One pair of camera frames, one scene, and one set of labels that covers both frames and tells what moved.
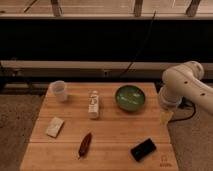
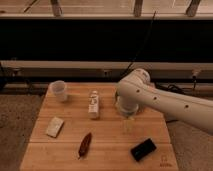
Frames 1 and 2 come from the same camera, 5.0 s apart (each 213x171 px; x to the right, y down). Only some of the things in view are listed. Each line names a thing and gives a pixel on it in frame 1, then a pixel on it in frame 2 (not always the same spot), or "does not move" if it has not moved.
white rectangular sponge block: x=55 y=127 does not move
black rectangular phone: x=143 y=149 does not move
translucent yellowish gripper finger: x=165 y=116 to x=128 y=126
